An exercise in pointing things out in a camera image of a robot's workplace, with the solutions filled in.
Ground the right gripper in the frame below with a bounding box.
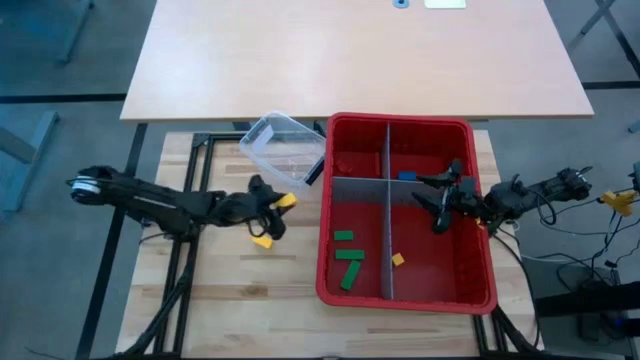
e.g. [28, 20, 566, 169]
[411, 159, 484, 234]

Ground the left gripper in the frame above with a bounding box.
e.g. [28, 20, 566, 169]
[219, 174, 297, 241]

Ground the clear plastic container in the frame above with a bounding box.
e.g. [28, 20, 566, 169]
[238, 110, 329, 190]

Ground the grey slotted divider panel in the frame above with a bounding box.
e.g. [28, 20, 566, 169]
[381, 122, 399, 301]

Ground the red plastic bin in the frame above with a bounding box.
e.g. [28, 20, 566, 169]
[316, 111, 500, 316]

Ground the long grey slotted divider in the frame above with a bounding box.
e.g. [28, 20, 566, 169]
[332, 176, 444, 207]

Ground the light wooden desk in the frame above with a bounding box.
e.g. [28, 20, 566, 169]
[119, 0, 595, 123]

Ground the yellow connector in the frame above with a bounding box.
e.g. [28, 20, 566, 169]
[599, 189, 632, 217]

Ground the grey metal furniture leg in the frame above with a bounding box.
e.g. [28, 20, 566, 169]
[567, 0, 617, 49]
[57, 0, 96, 65]
[0, 110, 61, 214]

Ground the black floor cable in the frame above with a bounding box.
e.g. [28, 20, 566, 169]
[538, 197, 640, 291]

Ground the black left arm cable bundle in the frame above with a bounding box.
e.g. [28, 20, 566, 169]
[114, 234, 201, 360]

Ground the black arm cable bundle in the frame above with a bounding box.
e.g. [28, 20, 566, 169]
[114, 234, 201, 360]
[474, 234, 544, 357]

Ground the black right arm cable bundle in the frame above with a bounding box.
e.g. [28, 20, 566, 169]
[474, 234, 544, 357]

